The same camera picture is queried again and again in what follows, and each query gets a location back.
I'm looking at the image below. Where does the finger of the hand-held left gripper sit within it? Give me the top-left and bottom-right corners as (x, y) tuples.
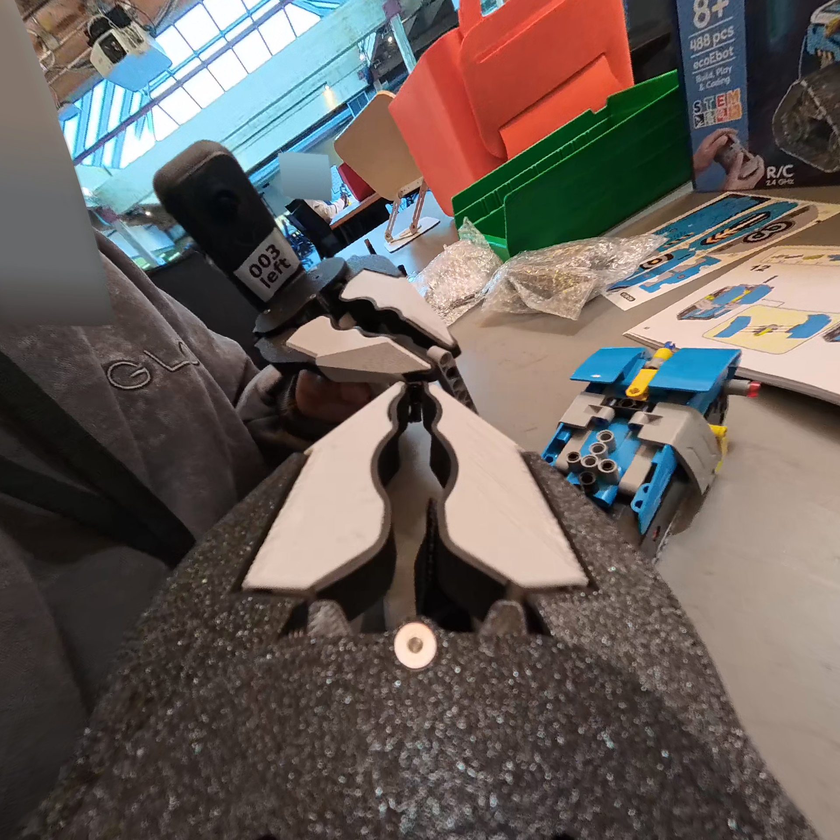
(340, 270), (458, 350)
(284, 318), (435, 383)

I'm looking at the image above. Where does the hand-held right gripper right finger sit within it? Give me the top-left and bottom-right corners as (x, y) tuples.
(415, 381), (591, 622)

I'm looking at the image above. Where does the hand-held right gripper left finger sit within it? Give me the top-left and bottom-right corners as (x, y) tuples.
(243, 382), (408, 619)

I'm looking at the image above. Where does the long grey perforated beam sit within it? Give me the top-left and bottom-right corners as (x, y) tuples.
(428, 346), (478, 412)

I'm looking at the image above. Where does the blue brick toy car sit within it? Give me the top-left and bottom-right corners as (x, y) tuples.
(541, 344), (763, 560)

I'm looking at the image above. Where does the person's left forearm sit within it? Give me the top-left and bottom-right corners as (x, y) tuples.
(235, 363), (311, 448)

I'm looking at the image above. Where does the grey desk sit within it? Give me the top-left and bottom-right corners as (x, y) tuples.
(367, 184), (840, 840)

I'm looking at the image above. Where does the crumpled clear plastic bag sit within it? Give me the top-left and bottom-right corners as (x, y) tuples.
(481, 234), (665, 321)
(410, 218), (508, 328)

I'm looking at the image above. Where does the red bag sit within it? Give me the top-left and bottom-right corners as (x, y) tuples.
(337, 162), (377, 202)

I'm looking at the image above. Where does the wooden laptop stand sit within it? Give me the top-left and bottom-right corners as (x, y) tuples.
(333, 91), (442, 255)

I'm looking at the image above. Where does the white ceiling-mounted unit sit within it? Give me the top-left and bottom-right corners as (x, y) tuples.
(87, 5), (173, 94)

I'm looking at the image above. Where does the bright green plastic bin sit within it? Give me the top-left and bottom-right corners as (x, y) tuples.
(451, 69), (694, 263)

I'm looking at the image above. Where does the person's dark grey clothing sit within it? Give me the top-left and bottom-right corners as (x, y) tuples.
(0, 230), (316, 840)

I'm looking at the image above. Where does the orange plastic bin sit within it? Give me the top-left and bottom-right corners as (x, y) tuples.
(387, 0), (635, 219)

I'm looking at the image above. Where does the open instruction booklet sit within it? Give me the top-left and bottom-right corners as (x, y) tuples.
(623, 246), (840, 404)

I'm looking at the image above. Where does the blue sticker sheet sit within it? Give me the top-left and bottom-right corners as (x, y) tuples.
(605, 192), (840, 311)

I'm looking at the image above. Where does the dark blue toy box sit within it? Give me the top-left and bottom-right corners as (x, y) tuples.
(675, 0), (840, 194)

